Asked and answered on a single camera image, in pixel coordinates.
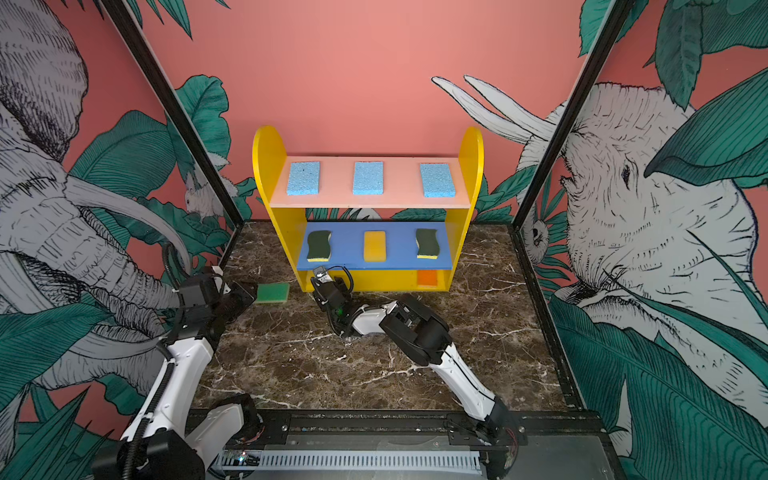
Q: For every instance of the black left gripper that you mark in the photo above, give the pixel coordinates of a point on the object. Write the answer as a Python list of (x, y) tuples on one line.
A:
[(243, 295)]

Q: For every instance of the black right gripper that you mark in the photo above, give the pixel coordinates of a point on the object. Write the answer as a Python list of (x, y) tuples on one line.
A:
[(317, 293)]

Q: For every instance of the dark green sponge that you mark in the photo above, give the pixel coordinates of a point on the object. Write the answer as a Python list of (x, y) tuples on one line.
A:
[(319, 246), (428, 246)]

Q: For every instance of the bright green sponge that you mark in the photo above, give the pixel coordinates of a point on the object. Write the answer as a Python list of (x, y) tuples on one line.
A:
[(272, 293)]

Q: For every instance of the orange yellow sponge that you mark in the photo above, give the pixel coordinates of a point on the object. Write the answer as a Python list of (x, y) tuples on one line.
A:
[(427, 279)]

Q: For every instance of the blue sponge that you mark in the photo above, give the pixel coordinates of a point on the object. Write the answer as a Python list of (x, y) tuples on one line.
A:
[(437, 180), (303, 178), (368, 178)]

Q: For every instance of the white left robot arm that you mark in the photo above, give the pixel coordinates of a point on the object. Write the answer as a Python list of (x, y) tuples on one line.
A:
[(157, 444)]

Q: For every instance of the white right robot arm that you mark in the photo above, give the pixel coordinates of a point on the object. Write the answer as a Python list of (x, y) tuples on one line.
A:
[(424, 337)]

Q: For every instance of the yellow pink blue shelf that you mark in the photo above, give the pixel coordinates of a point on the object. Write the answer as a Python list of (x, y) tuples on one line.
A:
[(399, 211)]

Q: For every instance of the white vent strip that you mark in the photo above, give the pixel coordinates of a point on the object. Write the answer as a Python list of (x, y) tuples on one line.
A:
[(462, 462)]

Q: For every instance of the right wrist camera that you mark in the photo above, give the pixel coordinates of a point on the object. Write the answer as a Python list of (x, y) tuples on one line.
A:
[(321, 276)]

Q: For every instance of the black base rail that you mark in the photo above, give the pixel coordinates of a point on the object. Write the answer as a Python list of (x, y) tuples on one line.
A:
[(556, 445)]

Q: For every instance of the black left frame post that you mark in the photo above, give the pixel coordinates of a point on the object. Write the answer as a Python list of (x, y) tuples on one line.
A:
[(122, 18)]

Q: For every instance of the black frame post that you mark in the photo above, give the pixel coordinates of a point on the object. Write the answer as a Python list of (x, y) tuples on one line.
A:
[(122, 18), (609, 31)]

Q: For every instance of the black right frame post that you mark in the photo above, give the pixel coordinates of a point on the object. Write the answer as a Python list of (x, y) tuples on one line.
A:
[(609, 31)]

